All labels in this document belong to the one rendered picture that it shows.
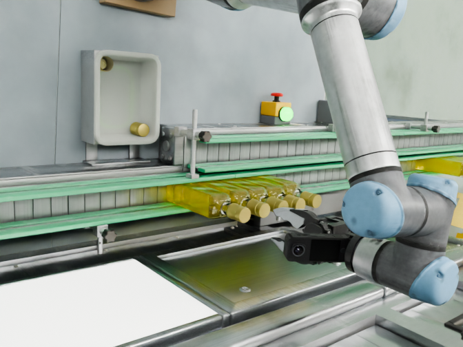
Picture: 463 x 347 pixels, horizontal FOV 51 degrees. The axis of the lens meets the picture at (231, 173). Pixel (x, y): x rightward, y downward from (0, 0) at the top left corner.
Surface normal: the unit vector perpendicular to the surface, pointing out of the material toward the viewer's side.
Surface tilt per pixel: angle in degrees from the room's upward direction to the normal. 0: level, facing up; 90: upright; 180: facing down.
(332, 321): 90
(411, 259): 72
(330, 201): 0
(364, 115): 52
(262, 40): 0
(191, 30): 0
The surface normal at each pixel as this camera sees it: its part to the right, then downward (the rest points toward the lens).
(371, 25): 0.22, 0.92
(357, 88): -0.10, -0.26
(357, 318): 0.05, -0.98
